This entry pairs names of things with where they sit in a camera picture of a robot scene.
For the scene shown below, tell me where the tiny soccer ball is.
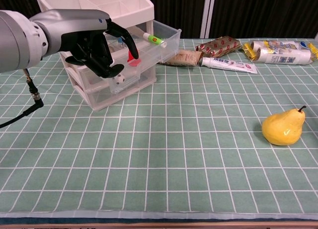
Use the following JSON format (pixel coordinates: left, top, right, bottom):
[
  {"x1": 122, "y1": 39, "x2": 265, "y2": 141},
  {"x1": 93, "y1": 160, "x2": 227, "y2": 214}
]
[{"x1": 112, "y1": 74, "x2": 126, "y2": 86}]

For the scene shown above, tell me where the clear plastic drawer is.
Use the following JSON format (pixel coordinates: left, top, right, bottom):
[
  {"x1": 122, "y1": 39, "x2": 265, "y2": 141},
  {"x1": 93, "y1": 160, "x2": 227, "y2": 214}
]
[{"x1": 103, "y1": 19, "x2": 182, "y2": 94}]

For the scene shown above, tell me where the green white marker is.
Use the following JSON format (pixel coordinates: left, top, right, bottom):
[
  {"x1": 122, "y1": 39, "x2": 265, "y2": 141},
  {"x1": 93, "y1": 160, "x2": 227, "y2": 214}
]
[{"x1": 143, "y1": 32, "x2": 166, "y2": 48}]

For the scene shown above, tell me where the white frame post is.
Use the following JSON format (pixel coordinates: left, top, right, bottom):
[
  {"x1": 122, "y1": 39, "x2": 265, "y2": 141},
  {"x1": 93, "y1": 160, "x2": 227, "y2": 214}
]
[{"x1": 200, "y1": 0, "x2": 217, "y2": 39}]

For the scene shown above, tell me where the yellow pear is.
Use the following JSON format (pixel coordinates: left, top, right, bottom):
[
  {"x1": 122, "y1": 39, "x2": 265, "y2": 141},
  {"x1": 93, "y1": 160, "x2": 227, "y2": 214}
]
[{"x1": 261, "y1": 105, "x2": 307, "y2": 147}]

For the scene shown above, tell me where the small red toy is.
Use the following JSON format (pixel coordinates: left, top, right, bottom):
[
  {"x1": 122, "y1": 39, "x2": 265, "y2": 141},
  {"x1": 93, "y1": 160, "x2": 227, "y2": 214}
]
[{"x1": 127, "y1": 51, "x2": 142, "y2": 67}]

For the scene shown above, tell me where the gold red snack package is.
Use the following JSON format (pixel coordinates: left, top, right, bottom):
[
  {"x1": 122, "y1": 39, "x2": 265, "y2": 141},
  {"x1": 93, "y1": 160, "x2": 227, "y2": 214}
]
[{"x1": 195, "y1": 36, "x2": 242, "y2": 58}]

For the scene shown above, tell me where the brown snack bar wrapper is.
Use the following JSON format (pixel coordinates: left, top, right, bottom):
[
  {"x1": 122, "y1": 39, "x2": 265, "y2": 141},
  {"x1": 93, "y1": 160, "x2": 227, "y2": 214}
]
[{"x1": 159, "y1": 50, "x2": 203, "y2": 67}]

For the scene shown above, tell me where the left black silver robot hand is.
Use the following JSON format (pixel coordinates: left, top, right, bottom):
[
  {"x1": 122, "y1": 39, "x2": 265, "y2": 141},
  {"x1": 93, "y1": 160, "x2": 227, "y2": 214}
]
[{"x1": 29, "y1": 9, "x2": 140, "y2": 78}]

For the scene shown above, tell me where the green checked tablecloth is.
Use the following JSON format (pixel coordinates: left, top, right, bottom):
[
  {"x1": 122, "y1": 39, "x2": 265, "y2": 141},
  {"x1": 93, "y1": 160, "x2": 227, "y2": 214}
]
[{"x1": 0, "y1": 37, "x2": 318, "y2": 220}]

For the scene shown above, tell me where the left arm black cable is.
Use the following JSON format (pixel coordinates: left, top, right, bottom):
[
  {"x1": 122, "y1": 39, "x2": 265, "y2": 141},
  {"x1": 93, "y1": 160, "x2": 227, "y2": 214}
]
[{"x1": 0, "y1": 69, "x2": 45, "y2": 129}]

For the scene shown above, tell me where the white toothpaste tube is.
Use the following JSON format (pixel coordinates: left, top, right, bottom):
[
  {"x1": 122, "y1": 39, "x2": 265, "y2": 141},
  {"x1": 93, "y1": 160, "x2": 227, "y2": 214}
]
[{"x1": 198, "y1": 56, "x2": 258, "y2": 75}]

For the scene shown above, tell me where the white bag rolls pack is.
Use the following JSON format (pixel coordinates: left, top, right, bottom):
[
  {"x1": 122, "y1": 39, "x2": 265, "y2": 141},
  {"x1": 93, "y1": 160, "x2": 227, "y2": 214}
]
[{"x1": 242, "y1": 40, "x2": 318, "y2": 65}]

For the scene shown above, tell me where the white plastic drawer organizer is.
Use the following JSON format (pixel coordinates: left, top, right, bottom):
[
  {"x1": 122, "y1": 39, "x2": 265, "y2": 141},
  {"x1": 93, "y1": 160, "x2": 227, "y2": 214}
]
[{"x1": 34, "y1": 0, "x2": 158, "y2": 112}]

